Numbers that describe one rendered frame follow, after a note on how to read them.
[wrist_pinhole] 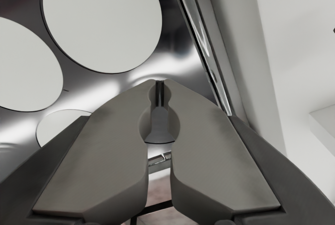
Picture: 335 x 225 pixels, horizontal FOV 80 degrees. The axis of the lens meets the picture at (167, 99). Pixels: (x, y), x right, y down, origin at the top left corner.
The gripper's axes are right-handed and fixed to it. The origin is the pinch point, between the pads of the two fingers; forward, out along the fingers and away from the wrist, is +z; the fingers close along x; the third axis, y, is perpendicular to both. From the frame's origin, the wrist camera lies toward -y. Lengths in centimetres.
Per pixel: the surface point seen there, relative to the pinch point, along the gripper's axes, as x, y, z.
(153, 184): -1.1, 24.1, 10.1
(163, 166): 0.6, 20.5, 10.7
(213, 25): 6.7, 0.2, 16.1
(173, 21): 1.1, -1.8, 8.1
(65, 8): -7.9, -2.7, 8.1
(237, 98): 12.1, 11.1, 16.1
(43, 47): -10.7, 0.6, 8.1
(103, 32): -5.0, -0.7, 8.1
